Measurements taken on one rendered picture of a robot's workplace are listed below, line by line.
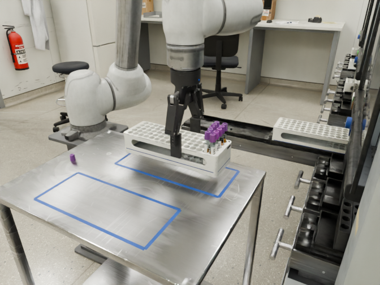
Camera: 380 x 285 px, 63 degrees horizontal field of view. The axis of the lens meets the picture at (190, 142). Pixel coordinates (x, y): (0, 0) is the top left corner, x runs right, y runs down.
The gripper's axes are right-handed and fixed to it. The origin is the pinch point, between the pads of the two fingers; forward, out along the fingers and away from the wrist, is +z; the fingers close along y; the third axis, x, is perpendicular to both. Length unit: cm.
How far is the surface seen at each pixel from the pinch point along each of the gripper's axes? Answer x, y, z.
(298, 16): -48, -385, -3
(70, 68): -195, -129, 29
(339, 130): 36, -41, 5
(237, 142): 4.2, -30.3, 12.9
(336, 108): 32, -77, 10
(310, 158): 29.8, -31.2, 12.9
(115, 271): -30, 4, 63
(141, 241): 5.5, 28.8, 9.4
